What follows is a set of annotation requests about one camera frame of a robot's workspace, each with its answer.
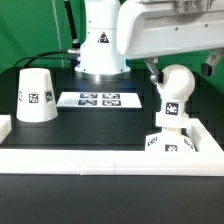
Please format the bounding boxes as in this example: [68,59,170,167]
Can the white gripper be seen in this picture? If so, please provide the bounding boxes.
[117,0,224,84]

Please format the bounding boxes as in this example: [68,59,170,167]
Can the white lamp bulb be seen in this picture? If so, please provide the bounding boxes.
[156,64,195,128]

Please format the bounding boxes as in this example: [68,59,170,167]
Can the white lamp base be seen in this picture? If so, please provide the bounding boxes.
[145,128,196,153]

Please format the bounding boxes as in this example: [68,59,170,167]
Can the white lamp shade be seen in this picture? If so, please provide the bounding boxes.
[16,68,58,123]

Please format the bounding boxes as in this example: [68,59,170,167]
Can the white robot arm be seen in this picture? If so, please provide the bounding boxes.
[76,0,224,79]

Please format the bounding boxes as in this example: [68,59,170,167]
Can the white marker sheet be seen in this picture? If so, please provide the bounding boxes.
[57,92,141,109]

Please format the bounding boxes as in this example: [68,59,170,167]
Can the white foam border frame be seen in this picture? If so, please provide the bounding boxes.
[0,119,224,176]

